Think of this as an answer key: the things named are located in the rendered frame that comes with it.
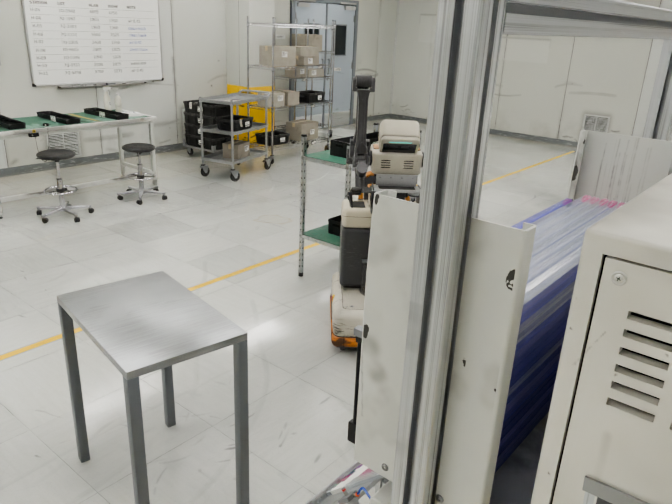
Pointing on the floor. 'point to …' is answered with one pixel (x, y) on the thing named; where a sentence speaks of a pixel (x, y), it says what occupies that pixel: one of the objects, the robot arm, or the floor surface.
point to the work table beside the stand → (152, 356)
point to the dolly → (212, 142)
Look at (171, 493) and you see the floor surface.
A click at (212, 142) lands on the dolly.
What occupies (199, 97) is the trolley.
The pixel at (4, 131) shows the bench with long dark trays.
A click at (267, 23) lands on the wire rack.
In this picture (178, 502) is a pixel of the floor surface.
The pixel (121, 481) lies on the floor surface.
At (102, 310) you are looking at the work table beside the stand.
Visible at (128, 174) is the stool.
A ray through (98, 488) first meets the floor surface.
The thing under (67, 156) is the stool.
